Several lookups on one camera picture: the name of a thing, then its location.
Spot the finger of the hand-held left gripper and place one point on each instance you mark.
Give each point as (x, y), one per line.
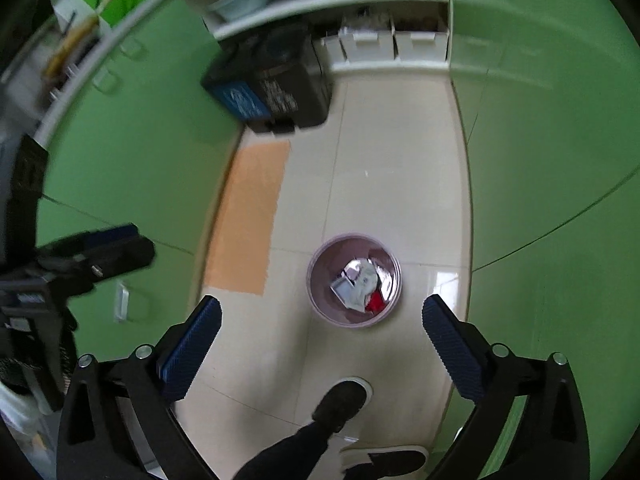
(112, 235)
(127, 257)

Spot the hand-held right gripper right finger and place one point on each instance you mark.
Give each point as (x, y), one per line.
(452, 345)

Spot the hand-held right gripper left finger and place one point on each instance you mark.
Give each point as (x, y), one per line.
(192, 345)

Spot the beige paper packet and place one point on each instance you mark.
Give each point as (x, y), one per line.
(366, 280)

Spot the white plastic tray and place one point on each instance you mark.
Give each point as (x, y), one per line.
(342, 290)

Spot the pink trash bin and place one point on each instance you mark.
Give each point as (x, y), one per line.
(320, 305)

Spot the white socket plate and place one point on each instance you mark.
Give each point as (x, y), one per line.
(122, 302)

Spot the green cabinet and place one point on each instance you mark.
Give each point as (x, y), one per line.
(545, 185)
(140, 160)

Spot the person's black shoe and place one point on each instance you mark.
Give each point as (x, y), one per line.
(342, 402)

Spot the orange floor mat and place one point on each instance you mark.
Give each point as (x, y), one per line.
(250, 215)

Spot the white soled black shoe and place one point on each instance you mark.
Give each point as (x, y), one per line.
(390, 461)

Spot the person's leg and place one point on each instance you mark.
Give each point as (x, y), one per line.
(285, 452)

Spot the black box appliance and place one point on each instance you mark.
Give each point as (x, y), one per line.
(285, 85)

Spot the white storage bin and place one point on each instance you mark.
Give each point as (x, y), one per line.
(420, 44)
(360, 45)

